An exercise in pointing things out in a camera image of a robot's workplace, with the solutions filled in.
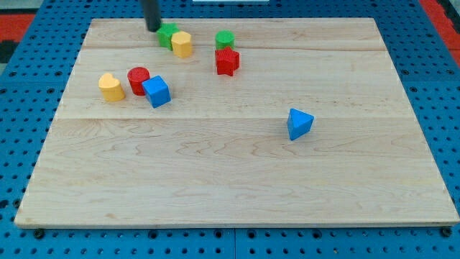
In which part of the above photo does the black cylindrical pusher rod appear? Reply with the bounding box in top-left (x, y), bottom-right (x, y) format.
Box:
top-left (140, 0), bottom-right (162, 32)

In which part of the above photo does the green star block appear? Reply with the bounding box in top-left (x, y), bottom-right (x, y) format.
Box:
top-left (156, 23), bottom-right (180, 50)

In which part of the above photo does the red star block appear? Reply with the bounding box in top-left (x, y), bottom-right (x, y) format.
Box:
top-left (215, 47), bottom-right (240, 76)

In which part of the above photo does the yellow hexagon block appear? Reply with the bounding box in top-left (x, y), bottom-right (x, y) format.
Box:
top-left (171, 31), bottom-right (193, 58)

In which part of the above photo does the red cylinder block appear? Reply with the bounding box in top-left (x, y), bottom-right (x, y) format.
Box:
top-left (127, 67), bottom-right (150, 96)

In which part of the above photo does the green cylinder block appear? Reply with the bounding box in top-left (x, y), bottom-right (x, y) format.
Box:
top-left (215, 30), bottom-right (235, 50)

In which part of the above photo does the blue cube block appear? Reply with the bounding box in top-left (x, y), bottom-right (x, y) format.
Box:
top-left (142, 76), bottom-right (171, 108)

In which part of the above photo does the yellow heart block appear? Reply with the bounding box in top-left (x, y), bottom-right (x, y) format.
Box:
top-left (98, 73), bottom-right (125, 101)

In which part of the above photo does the light wooden board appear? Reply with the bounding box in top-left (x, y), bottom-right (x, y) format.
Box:
top-left (15, 18), bottom-right (459, 229)

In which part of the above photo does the blue triangle block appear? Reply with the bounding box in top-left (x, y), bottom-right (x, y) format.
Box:
top-left (287, 109), bottom-right (315, 141)

